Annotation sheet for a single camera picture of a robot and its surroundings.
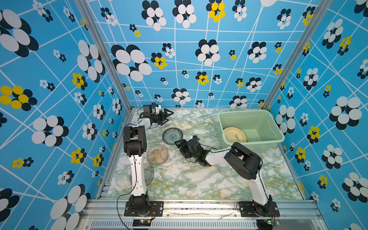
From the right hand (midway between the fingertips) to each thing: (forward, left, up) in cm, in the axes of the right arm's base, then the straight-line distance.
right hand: (176, 145), depth 93 cm
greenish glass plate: (-17, +16, -4) cm, 24 cm away
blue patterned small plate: (+10, +5, -4) cm, 12 cm away
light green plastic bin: (+15, -59, -2) cm, 61 cm away
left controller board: (-41, +15, -7) cm, 44 cm away
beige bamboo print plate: (+9, -41, -2) cm, 42 cm away
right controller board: (-41, -47, -7) cm, 62 cm away
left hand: (+24, +5, +4) cm, 24 cm away
